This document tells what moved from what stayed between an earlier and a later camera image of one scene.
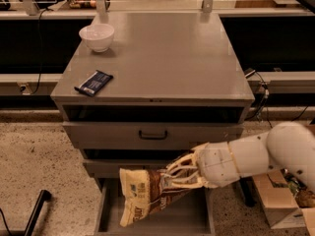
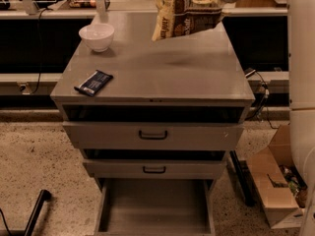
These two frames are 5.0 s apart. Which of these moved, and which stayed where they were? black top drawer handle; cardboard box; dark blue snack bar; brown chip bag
Moved: brown chip bag
Stayed: dark blue snack bar; black top drawer handle; cardboard box
